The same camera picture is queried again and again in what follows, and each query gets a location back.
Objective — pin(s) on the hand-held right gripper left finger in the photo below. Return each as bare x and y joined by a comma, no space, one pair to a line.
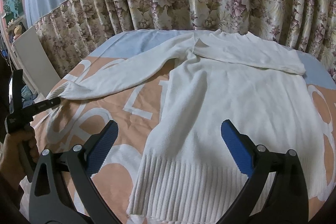
101,148

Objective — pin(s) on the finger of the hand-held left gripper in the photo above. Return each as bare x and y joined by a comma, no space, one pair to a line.
43,106

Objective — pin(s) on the orange and blue printed blanket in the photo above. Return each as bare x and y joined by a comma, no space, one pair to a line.
86,98

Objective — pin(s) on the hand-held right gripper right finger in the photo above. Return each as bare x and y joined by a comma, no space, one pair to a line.
236,146

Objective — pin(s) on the brown plush toy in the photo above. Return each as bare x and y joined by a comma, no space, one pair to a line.
17,29

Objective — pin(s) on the white knit sweater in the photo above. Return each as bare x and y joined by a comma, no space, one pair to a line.
223,113

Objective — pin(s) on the white cabinet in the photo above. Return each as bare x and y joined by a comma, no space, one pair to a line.
34,61

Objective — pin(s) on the green wall picture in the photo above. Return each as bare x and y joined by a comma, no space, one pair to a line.
11,2

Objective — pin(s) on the person's left hand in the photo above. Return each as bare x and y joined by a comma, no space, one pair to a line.
15,155

